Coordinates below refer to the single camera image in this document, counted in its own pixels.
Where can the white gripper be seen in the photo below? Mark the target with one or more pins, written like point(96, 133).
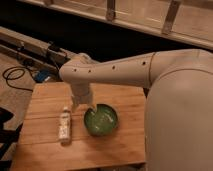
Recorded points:
point(82, 94)

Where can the clear plastic bottle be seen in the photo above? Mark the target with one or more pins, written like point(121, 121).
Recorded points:
point(64, 125)

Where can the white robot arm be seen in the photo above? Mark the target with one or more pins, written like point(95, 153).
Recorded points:
point(178, 119)

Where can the green ceramic bowl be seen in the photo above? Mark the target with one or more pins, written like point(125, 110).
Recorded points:
point(101, 121)

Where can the blue object on floor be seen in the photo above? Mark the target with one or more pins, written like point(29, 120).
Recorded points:
point(41, 76)

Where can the black power adapter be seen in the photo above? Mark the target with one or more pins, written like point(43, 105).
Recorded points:
point(53, 47)

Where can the dark object at left edge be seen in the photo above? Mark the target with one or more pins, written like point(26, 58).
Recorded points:
point(7, 137)

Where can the metal floor rail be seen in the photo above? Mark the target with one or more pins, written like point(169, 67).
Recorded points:
point(41, 52)

